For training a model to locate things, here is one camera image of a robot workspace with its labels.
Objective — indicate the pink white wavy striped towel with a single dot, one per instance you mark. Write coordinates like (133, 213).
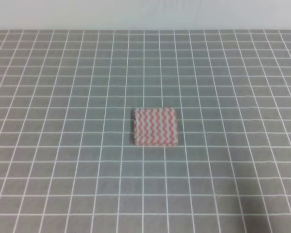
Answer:
(155, 127)

